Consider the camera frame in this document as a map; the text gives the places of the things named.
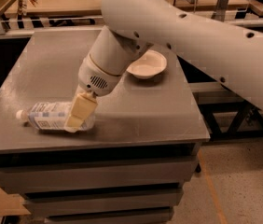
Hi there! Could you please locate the black metal table frame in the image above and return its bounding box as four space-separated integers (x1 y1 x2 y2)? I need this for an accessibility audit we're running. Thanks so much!
196 91 263 168

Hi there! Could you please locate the clear plastic water bottle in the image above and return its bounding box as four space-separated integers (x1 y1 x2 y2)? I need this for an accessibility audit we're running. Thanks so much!
16 102 95 132

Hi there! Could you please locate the right metal bracket post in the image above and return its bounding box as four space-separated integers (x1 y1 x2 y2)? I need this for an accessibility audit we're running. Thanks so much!
212 0 229 21

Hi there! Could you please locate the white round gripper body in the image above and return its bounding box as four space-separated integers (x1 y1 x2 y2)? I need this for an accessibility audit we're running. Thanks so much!
78 54 121 96

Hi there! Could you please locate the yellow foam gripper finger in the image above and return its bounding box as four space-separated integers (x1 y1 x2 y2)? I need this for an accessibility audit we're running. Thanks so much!
64 91 98 133

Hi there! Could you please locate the grey drawer cabinet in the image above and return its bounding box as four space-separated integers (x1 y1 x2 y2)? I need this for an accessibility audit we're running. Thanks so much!
0 30 209 224

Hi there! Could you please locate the white paper bowl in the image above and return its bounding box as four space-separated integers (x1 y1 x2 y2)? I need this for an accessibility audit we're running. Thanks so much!
127 50 167 79

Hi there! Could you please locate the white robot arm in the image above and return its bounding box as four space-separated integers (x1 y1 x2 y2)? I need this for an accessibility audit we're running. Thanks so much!
64 0 263 133

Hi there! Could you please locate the cardboard piece on floor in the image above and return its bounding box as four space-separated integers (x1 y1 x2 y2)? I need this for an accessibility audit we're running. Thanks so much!
0 188 30 217

